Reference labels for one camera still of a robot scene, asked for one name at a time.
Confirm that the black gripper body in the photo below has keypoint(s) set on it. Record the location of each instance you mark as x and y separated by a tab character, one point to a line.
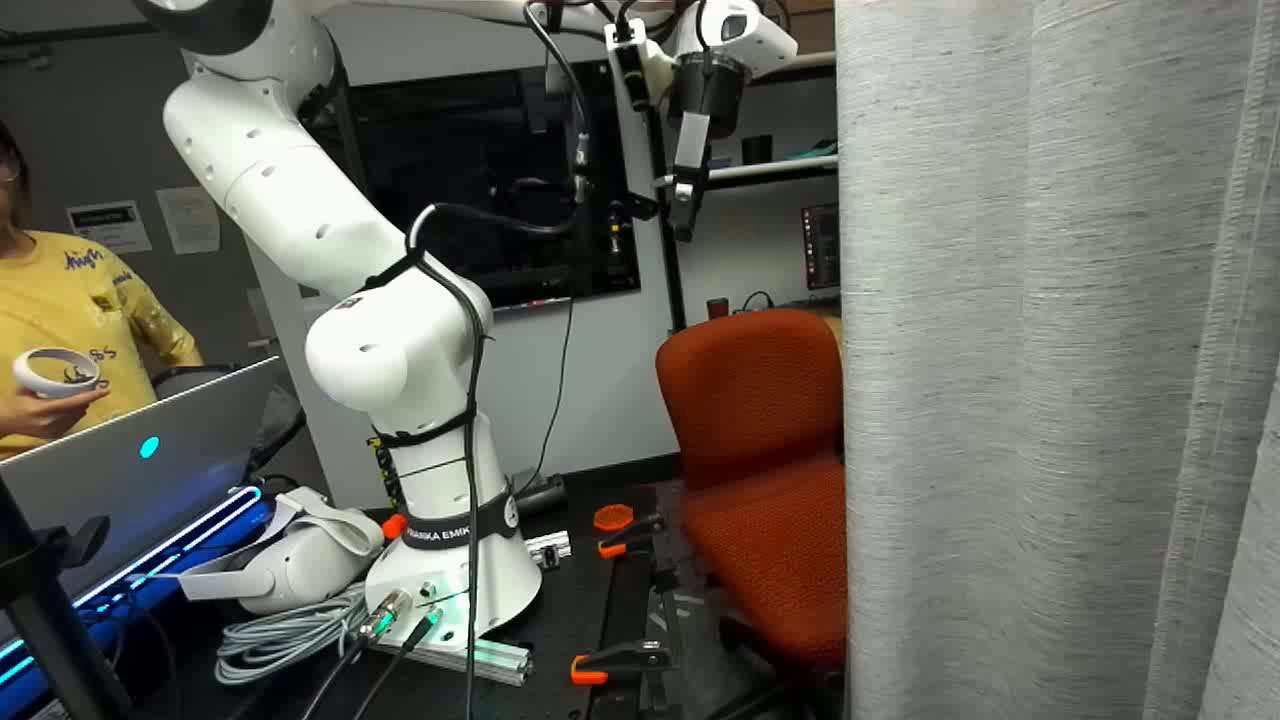
707	93

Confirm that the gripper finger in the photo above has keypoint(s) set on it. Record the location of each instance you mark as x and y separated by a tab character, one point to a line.
700	151
678	207

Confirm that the grey fabric curtain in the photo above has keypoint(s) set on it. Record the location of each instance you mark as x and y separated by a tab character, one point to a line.
1043	373

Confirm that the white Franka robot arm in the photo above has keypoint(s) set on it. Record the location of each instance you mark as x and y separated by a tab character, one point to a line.
264	175

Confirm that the person's bare hand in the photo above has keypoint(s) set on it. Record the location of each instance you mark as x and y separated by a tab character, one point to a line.
46	410

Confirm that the small black cylinder speaker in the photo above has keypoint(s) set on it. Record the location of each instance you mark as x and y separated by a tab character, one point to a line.
759	151

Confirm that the black metal shelf unit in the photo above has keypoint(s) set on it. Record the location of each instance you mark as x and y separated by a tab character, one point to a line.
775	169

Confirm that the small red desk item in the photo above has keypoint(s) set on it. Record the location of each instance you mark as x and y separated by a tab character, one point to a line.
718	309

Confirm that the large cardboard box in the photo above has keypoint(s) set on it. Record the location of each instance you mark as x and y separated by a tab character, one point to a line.
811	26

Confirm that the desk monitor showing code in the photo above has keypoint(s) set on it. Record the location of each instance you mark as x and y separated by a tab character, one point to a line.
823	247

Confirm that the orange office chair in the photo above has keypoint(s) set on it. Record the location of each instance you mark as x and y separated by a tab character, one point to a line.
754	403

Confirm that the orange black bar clamp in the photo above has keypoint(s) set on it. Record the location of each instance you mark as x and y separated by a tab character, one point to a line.
606	661
614	520

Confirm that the small orange knob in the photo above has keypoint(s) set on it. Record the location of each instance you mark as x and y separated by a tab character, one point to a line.
393	524

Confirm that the white paper sheet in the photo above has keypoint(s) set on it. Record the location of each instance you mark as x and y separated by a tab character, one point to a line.
188	222

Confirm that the white VR headset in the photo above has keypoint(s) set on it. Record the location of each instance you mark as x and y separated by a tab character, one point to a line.
306	555

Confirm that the white door sign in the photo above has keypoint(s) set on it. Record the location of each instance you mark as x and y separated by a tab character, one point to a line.
109	224

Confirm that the grey door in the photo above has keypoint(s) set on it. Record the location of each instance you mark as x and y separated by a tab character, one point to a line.
107	135

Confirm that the grey laptop with blue light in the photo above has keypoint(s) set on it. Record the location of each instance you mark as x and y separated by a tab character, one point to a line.
135	494

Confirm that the person in yellow shirt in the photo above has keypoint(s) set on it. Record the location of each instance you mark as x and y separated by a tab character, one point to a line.
65	300

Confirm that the blue equipment case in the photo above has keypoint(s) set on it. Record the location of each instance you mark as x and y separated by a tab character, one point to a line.
165	559

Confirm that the black tripod stand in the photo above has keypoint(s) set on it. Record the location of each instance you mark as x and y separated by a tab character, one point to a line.
43	612

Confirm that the black camera on pole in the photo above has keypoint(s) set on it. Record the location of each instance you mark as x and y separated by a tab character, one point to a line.
581	152

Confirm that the black wall screen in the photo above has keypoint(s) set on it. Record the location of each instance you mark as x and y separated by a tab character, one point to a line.
466	146

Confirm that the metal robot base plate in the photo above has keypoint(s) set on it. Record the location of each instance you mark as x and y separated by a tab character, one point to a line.
463	649

